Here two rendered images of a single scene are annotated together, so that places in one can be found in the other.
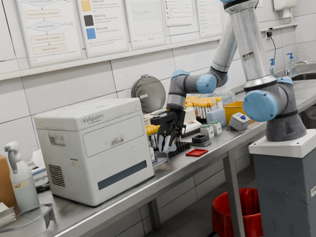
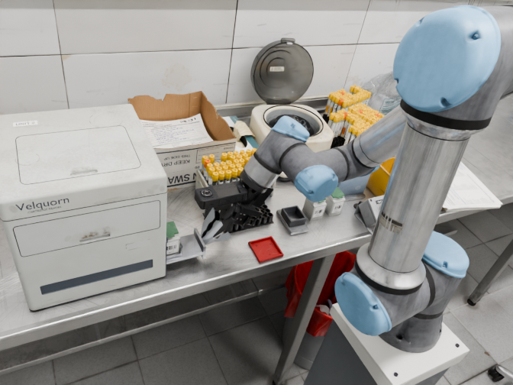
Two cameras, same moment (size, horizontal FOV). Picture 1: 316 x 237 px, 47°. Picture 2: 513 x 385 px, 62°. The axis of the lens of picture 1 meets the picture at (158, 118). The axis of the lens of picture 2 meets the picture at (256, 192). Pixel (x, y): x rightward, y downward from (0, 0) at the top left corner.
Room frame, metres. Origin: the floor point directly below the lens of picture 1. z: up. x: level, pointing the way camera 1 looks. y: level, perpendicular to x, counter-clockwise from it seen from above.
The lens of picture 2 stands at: (0.71, -0.24, 1.67)
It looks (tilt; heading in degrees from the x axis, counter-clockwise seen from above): 39 degrees down; 11
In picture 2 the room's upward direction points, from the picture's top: 11 degrees clockwise
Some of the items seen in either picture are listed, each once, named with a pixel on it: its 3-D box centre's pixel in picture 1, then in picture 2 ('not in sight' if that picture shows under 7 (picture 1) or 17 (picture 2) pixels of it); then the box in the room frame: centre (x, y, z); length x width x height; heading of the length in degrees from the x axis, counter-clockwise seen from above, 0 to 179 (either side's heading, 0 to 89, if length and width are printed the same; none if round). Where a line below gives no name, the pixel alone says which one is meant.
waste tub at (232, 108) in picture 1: (240, 113); (398, 182); (1.87, -0.44, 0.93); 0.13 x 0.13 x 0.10; 43
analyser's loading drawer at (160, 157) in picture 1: (143, 163); (158, 250); (1.31, 0.08, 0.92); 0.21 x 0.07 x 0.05; 134
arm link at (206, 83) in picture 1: (202, 83); (314, 171); (1.44, -0.20, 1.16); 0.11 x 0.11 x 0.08; 50
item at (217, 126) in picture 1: (215, 128); (333, 201); (1.70, -0.26, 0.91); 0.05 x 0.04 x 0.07; 44
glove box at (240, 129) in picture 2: not in sight; (237, 141); (1.82, 0.08, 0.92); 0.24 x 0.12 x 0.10; 44
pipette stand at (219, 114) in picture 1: (216, 120); (350, 180); (1.80, -0.29, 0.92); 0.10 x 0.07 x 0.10; 129
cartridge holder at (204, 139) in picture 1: (200, 140); (292, 218); (1.59, -0.17, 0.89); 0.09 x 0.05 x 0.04; 42
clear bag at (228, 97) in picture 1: (221, 94); not in sight; (2.50, -0.47, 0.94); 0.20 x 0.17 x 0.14; 109
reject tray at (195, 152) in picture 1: (196, 152); (266, 248); (1.46, -0.13, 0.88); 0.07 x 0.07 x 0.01; 44
